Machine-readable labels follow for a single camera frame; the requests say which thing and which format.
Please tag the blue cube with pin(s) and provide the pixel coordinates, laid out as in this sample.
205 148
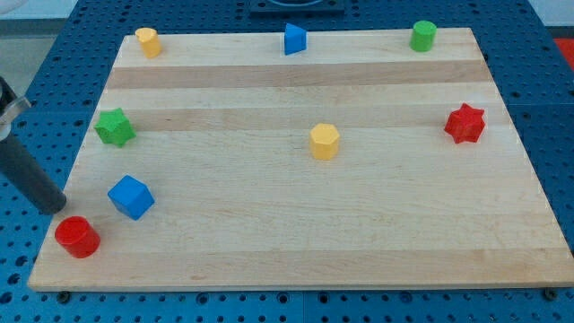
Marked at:
131 197

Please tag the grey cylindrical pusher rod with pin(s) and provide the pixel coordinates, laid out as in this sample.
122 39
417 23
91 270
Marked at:
25 173

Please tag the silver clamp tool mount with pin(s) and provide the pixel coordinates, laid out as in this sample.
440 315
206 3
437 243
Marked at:
12 107

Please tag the green cylinder block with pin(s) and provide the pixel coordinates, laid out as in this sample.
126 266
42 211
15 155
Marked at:
423 36

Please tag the red cylinder block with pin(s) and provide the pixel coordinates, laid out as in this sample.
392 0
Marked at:
76 235

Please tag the wooden board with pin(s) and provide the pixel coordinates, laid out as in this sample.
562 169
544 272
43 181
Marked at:
222 126

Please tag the green star block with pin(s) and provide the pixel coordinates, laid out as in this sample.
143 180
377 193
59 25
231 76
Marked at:
113 127

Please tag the blue triangle block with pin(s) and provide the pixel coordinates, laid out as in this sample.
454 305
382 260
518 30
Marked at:
294 39

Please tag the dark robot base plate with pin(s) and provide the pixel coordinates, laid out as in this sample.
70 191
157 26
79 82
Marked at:
266 7

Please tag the yellow hexagon block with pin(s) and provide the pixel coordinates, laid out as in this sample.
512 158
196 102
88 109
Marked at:
324 141

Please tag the red star block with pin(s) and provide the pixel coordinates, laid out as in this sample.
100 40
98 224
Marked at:
465 124

